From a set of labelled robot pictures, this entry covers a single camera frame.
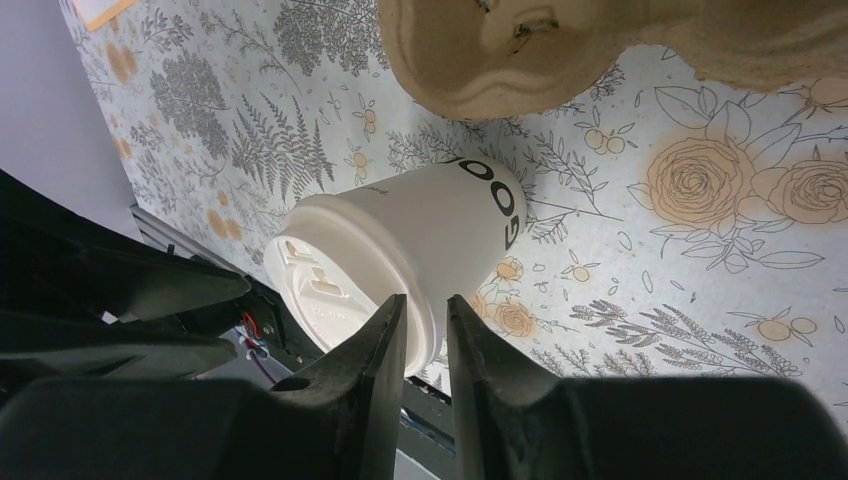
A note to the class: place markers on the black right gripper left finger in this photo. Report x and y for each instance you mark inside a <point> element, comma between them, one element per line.
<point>335,419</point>

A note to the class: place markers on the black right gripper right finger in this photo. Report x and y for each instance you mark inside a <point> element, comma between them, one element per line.
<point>516,420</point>

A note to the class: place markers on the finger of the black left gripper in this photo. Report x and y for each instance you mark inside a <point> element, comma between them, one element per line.
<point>57,263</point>
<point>35,347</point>

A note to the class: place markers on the single white paper cup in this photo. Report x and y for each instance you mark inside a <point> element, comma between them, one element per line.
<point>453,222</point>

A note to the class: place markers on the floral table mat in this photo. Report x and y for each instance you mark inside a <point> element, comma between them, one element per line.
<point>676,226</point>

